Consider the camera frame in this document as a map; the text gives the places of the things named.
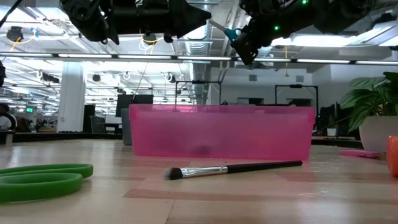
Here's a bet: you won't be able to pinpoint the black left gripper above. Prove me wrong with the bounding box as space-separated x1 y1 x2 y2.
108 0 212 38

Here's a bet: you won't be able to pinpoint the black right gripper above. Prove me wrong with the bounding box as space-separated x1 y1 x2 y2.
231 0 315 66

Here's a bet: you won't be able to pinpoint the pink scissors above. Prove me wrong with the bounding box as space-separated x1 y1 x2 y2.
339 150 382 159

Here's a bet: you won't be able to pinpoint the orange paint bottle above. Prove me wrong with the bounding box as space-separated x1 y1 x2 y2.
386 135 398 177

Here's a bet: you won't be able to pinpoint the black ceiling device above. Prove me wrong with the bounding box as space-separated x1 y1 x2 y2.
142 33 159 46
6 26 24 43

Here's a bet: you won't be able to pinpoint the pink translucent plastic bin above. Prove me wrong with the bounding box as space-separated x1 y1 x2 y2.
129 104 317 162

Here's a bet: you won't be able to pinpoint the black background monitor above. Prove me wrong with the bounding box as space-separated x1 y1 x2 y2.
115 94 154 118

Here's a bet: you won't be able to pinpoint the long ceiling light strip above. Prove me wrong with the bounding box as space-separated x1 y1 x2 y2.
0 52 398 65

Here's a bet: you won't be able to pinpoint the black brush with silver ferrule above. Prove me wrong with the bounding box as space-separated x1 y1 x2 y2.
164 160 303 181

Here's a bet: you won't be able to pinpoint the grey translucent plastic bin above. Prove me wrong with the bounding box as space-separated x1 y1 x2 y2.
120 108 133 146

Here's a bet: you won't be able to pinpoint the white building column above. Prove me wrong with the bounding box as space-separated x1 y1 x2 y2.
57 61 86 133

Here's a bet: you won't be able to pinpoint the potted plant with striped leaves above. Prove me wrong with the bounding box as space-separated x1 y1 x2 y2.
340 72 398 153

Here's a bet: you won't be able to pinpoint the black background rig frame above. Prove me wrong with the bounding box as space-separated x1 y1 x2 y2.
274 84 319 108

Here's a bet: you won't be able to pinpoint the green scissors handles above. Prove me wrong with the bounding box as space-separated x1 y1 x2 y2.
0 163 94 203

